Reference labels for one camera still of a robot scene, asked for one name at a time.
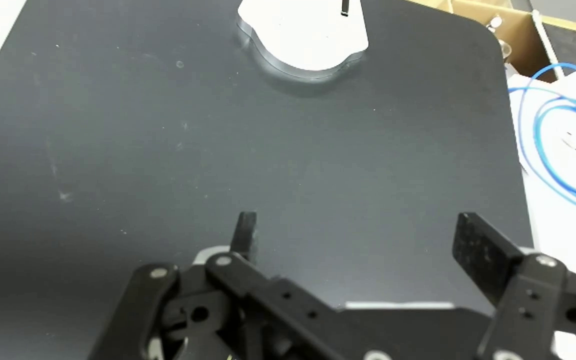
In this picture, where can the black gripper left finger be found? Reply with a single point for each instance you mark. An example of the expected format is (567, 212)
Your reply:
(260, 301)

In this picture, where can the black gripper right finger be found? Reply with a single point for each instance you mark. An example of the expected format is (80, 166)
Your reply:
(494, 257)

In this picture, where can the brown cardboard box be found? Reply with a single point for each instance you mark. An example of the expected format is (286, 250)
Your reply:
(500, 26)

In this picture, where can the silver metal mounting plate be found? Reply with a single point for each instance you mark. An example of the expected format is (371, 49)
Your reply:
(308, 32)

